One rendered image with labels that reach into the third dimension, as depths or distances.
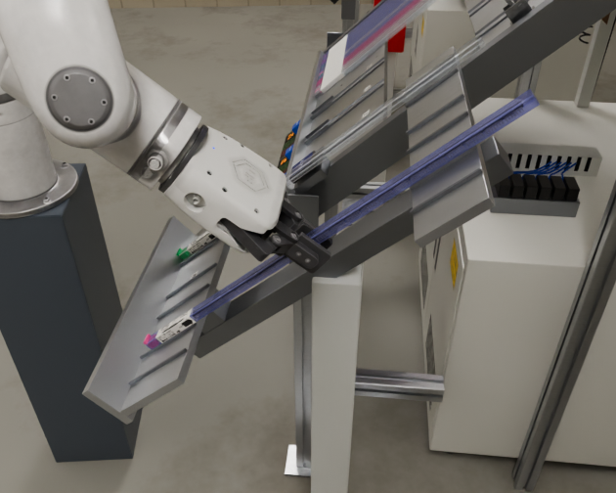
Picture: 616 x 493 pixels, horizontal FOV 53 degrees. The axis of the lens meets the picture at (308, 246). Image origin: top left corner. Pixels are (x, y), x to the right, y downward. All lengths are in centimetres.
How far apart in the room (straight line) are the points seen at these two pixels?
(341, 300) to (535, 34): 45
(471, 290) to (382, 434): 57
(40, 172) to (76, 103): 67
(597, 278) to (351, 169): 45
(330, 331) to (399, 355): 99
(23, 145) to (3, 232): 16
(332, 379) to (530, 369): 56
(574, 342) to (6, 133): 103
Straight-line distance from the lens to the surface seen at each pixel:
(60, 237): 115
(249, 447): 157
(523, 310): 120
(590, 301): 116
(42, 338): 133
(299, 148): 118
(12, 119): 110
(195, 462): 157
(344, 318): 77
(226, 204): 56
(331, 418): 92
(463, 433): 146
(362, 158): 99
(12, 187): 115
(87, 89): 49
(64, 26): 49
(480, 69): 94
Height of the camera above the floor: 129
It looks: 37 degrees down
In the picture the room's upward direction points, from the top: straight up
